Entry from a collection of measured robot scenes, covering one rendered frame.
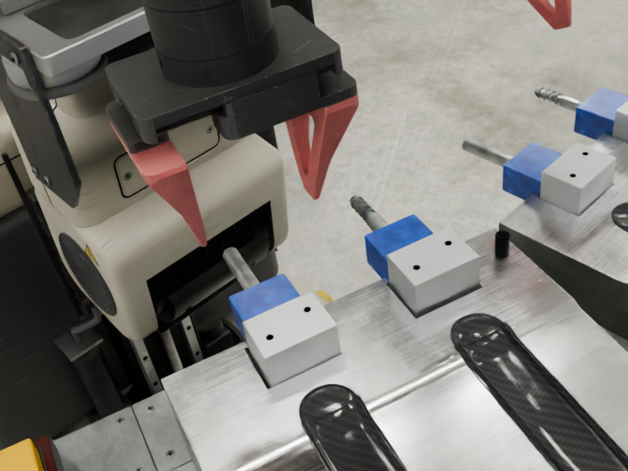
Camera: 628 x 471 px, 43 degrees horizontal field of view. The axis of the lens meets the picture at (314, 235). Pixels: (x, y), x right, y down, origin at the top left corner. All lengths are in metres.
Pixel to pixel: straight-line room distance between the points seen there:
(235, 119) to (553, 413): 0.26
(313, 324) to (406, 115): 1.87
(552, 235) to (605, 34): 2.12
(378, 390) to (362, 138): 1.80
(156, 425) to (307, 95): 0.32
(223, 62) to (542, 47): 2.32
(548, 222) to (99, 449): 0.38
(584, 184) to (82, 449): 0.43
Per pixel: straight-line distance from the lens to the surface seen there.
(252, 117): 0.38
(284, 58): 0.39
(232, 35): 0.36
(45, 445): 0.62
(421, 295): 0.53
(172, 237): 0.81
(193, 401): 0.51
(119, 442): 0.63
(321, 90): 0.40
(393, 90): 2.47
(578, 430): 0.50
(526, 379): 0.51
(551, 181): 0.66
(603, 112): 0.76
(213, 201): 0.82
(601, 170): 0.67
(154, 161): 0.38
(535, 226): 0.65
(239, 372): 0.52
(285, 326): 0.50
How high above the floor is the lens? 1.28
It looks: 41 degrees down
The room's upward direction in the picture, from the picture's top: 10 degrees counter-clockwise
